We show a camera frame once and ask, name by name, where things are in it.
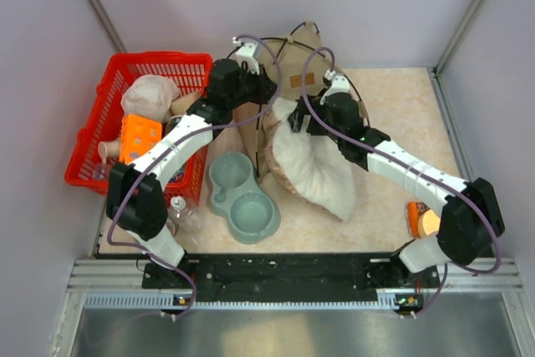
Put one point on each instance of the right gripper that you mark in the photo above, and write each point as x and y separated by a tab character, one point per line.
297	119

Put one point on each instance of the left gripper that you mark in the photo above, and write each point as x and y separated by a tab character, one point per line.
266	87

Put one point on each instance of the black tent pole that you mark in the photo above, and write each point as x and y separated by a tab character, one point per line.
255	132
293	51

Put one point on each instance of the beige fabric pet tent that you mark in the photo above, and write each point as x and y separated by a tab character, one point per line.
288	141

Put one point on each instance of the white fluffy cushion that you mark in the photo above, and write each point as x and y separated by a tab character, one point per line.
309	167

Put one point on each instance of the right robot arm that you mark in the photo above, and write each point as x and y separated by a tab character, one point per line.
470	217

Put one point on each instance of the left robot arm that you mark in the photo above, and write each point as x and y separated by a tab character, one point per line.
135	199

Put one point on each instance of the grey-green double pet bowl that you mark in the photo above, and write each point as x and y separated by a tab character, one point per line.
251	214

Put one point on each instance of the red plastic basket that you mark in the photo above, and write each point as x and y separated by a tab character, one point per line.
188	71

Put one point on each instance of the brown paper cone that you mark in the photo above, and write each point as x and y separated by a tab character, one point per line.
180	105

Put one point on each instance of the black instant noodle cup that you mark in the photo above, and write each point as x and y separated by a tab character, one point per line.
171	124

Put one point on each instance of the pink white plastic bag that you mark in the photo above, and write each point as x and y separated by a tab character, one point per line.
150	97

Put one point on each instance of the orange cardboard box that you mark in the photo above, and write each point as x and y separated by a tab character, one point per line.
138	135

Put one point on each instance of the clear plastic bottle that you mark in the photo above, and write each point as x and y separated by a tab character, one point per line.
183	214

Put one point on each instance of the beige paper cup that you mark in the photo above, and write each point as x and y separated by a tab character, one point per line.
108	150

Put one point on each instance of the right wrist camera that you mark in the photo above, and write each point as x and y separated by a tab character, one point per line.
336	83

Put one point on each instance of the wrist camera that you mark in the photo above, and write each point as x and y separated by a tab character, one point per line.
336	83
246	52

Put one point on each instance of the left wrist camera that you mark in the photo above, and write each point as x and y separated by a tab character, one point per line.
246	52

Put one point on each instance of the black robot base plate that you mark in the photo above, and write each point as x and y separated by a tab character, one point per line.
289	277

